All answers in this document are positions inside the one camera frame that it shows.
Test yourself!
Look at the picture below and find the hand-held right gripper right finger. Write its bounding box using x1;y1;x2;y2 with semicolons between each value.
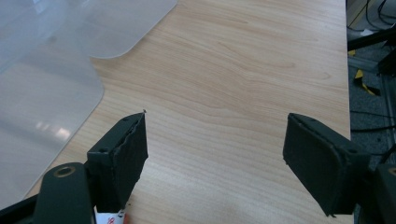
282;112;372;217

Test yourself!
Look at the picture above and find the white and red label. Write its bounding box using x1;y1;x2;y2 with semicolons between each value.
94;209;127;224

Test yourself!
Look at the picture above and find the black metal stand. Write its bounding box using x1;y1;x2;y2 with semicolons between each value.
346;27;396;76

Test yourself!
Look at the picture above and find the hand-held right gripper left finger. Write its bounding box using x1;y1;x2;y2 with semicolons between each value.
86;112;149;214

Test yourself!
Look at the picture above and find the black cable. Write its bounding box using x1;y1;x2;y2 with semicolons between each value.
350;110;396;133
346;0;396;32

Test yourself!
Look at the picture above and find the translucent plastic mat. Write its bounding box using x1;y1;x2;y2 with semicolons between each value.
0;0;178;75
0;57;105;211

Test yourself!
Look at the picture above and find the yellow and black tape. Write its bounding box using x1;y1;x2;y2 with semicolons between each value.
347;49;381;97

